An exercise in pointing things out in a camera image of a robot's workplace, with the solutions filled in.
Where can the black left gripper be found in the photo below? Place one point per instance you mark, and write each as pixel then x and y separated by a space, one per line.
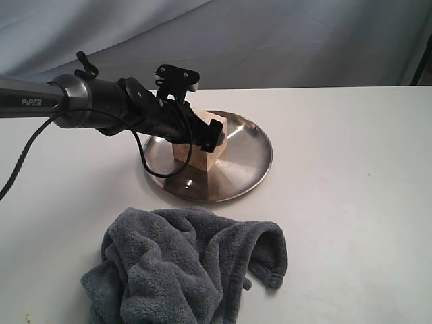
pixel 167 115

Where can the round stainless steel plate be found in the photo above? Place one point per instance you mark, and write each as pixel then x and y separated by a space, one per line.
pixel 241 167

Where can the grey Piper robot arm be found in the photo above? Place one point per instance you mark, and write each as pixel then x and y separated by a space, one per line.
pixel 109 107

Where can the light wooden cube block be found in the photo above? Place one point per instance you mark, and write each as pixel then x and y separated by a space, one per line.
pixel 212 129

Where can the grey backdrop cloth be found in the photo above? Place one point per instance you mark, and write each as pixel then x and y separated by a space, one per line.
pixel 232 44

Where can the black stand pole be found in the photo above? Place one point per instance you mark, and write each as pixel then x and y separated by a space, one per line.
pixel 421 66

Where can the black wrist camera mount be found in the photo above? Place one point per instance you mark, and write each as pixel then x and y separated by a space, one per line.
pixel 175 81

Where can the grey fluffy towel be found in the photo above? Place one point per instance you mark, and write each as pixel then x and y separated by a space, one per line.
pixel 181 266

